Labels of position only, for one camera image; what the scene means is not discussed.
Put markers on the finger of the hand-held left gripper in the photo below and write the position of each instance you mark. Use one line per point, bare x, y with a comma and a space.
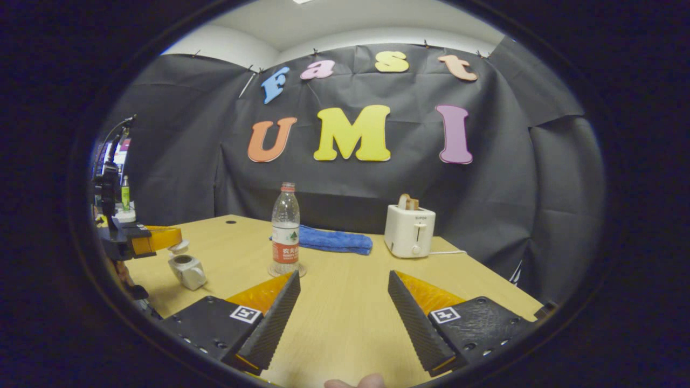
139, 233

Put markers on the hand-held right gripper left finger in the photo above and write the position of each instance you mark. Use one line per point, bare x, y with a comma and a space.
269, 323

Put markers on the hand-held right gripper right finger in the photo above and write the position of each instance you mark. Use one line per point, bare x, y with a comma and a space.
415, 323

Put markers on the white teacup lid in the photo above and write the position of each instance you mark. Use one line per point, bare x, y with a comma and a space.
178, 247

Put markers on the round wooden coaster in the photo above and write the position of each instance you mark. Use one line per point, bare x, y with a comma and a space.
299, 271

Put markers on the white floral teacup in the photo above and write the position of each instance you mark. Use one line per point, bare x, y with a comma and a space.
188, 275

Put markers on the clear plastic water bottle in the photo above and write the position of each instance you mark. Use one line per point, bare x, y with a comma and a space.
285, 237

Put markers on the green drink bottle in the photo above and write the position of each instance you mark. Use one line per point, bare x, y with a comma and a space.
125, 196

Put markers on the white side desk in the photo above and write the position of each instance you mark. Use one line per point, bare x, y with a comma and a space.
126, 216

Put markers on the computer monitor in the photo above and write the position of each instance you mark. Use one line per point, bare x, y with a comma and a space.
124, 153

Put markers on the white toaster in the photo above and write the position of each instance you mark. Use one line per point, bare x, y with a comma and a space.
409, 231

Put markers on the blue towel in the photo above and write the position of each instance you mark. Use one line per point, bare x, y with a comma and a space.
339, 241

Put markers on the brown toast slice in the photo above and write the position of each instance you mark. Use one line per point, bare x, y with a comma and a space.
413, 204

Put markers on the white bread slice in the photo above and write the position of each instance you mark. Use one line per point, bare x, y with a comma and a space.
403, 201

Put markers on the black backdrop cloth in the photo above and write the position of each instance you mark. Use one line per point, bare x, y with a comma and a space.
485, 188

